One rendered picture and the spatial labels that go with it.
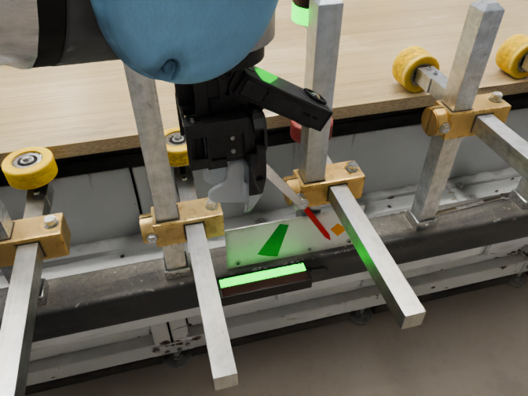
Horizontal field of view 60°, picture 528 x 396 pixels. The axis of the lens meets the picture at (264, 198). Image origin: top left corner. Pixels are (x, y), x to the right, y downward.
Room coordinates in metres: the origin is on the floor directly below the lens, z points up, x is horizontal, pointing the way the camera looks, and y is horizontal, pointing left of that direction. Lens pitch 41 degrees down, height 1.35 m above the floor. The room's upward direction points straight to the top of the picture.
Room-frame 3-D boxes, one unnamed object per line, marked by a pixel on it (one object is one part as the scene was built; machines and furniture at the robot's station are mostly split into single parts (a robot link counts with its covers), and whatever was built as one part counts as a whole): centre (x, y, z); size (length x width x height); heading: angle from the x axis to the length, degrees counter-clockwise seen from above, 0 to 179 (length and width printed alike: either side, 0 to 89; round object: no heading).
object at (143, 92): (0.55, 0.16, 0.89); 0.03 x 0.03 x 0.48; 15
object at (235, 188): (0.39, 0.03, 1.02); 0.06 x 0.03 x 0.09; 106
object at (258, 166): (0.39, 0.01, 1.07); 0.05 x 0.02 x 0.09; 16
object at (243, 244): (0.58, -0.06, 0.75); 0.26 x 0.01 x 0.10; 105
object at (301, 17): (0.66, -0.07, 1.13); 0.06 x 0.06 x 0.02
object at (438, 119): (0.68, -0.34, 0.95); 0.13 x 0.06 x 0.05; 105
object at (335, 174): (0.62, -0.10, 0.85); 0.13 x 0.06 x 0.05; 105
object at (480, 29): (0.68, -0.32, 0.90); 0.03 x 0.03 x 0.48; 15
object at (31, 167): (0.61, 0.39, 0.85); 0.08 x 0.08 x 0.11
